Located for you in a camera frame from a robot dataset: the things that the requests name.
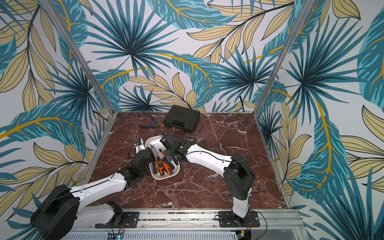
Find white plastic storage box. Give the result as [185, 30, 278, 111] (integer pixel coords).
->
[145, 136, 181, 181]

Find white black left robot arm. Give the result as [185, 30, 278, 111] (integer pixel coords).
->
[31, 150, 153, 240]

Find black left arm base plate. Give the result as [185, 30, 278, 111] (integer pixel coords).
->
[95, 212, 140, 229]

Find black plastic tool case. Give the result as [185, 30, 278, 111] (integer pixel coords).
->
[164, 105, 201, 133]

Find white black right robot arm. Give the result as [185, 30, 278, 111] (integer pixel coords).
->
[160, 132, 256, 219]

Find aluminium frame post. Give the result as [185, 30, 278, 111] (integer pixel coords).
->
[254, 0, 315, 118]
[41, 0, 115, 115]

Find blue black cutting pliers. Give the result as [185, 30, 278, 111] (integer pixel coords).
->
[139, 116, 159, 129]

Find aluminium front rail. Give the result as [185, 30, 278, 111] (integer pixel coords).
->
[65, 209, 310, 240]

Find aluminium frame post right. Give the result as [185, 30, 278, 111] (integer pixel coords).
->
[254, 0, 315, 118]

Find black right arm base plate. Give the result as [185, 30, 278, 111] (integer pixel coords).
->
[217, 211, 260, 228]

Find aluminium frame post left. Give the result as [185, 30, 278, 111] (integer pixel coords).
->
[41, 0, 115, 115]

